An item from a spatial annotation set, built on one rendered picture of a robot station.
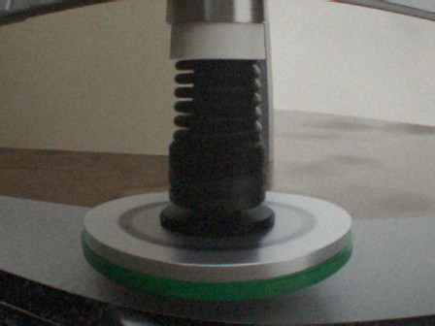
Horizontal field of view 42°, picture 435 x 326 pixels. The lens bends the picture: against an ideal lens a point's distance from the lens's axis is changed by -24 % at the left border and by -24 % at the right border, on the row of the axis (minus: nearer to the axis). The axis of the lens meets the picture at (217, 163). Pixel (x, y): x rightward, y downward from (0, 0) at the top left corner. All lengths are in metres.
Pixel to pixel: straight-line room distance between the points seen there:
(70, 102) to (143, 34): 0.98
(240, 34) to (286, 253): 0.15
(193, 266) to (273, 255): 0.05
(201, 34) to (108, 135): 5.62
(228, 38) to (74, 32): 5.80
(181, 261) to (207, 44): 0.15
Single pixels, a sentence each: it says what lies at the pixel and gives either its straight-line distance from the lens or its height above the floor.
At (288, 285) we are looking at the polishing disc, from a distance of 0.45.
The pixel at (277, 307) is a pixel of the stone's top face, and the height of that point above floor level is 0.83.
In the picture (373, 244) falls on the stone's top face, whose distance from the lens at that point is 0.65.
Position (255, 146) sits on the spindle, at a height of 0.94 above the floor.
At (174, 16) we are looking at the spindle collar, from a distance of 0.49.
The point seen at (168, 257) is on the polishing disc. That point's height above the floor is 0.89.
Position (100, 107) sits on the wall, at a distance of 6.10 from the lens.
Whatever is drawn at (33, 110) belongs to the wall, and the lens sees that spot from 6.56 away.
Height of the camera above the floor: 1.02
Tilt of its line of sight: 11 degrees down
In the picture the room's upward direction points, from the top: straight up
